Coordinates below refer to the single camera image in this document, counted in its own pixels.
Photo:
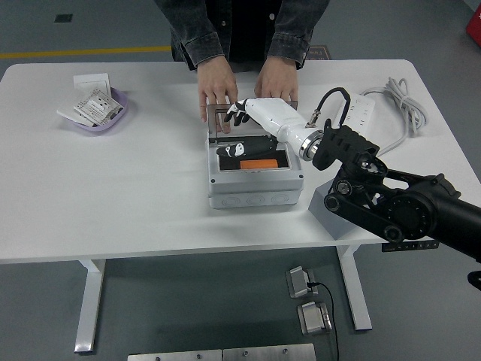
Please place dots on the white table leg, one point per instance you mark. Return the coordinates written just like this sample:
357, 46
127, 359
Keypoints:
90, 301
355, 286

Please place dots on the person's right hand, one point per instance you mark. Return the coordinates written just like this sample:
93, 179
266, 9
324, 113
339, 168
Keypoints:
218, 82

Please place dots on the transparent hinged box lid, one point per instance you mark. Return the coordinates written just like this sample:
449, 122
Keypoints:
213, 116

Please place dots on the red box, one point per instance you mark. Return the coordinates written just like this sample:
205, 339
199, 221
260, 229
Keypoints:
474, 26

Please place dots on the purple plastic tray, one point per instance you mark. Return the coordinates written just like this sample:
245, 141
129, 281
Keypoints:
101, 129

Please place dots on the white flat packet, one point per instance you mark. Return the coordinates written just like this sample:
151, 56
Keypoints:
69, 105

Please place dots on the white wall switch plate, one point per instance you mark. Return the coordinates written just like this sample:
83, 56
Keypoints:
90, 80

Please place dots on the grey plastic enclosure box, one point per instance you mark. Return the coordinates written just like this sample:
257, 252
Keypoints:
255, 184

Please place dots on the grey cube with round hole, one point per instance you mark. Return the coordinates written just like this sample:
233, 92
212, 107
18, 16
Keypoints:
323, 214

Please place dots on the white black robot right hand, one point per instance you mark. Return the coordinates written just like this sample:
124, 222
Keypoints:
274, 116

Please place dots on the white power strip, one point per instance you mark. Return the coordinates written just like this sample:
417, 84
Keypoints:
360, 113

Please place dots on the black table control panel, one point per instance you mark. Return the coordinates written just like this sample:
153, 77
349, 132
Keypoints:
413, 246

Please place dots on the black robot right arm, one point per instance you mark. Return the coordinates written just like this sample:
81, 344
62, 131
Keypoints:
409, 214

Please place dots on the person's left hand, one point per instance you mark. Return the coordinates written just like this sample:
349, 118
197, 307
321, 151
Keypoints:
278, 80

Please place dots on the person's left forearm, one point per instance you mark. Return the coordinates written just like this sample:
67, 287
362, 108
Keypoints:
289, 45

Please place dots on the person's right forearm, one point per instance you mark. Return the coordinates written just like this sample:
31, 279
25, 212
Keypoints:
203, 47

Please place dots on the grey metal plate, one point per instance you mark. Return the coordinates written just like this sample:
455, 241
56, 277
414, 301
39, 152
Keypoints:
173, 356

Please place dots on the orange cylinder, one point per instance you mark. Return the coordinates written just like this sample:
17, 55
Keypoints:
259, 164

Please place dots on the packaged white socket panel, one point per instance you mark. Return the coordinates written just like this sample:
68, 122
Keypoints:
97, 105

